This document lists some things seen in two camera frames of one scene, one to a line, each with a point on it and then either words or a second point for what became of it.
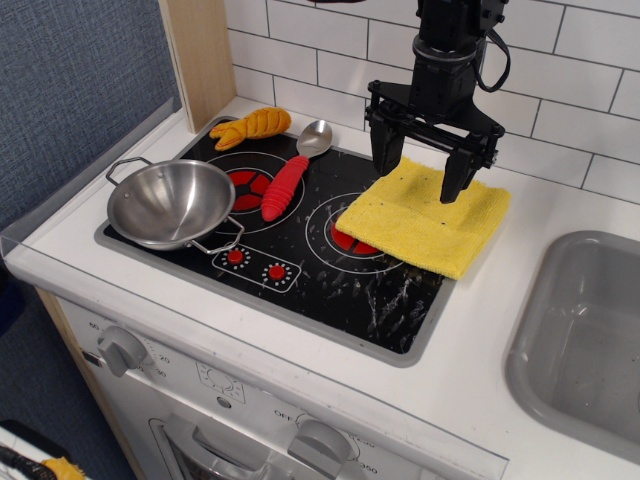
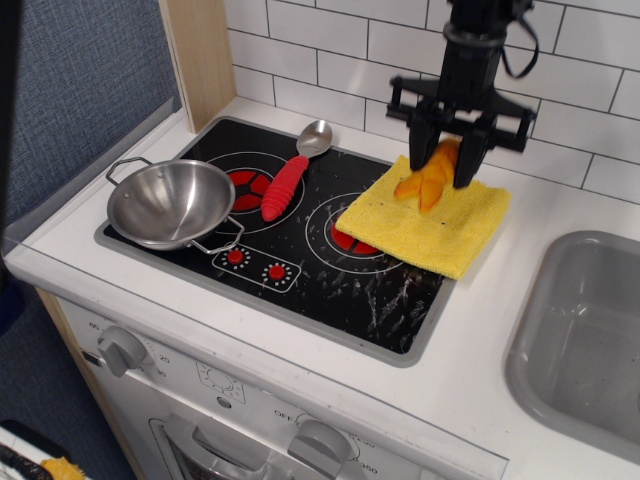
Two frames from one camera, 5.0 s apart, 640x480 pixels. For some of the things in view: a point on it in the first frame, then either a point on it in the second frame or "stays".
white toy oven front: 187,413 stays
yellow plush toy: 64,470 stays
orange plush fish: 263,123 -> 430,183
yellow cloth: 402,214 stays
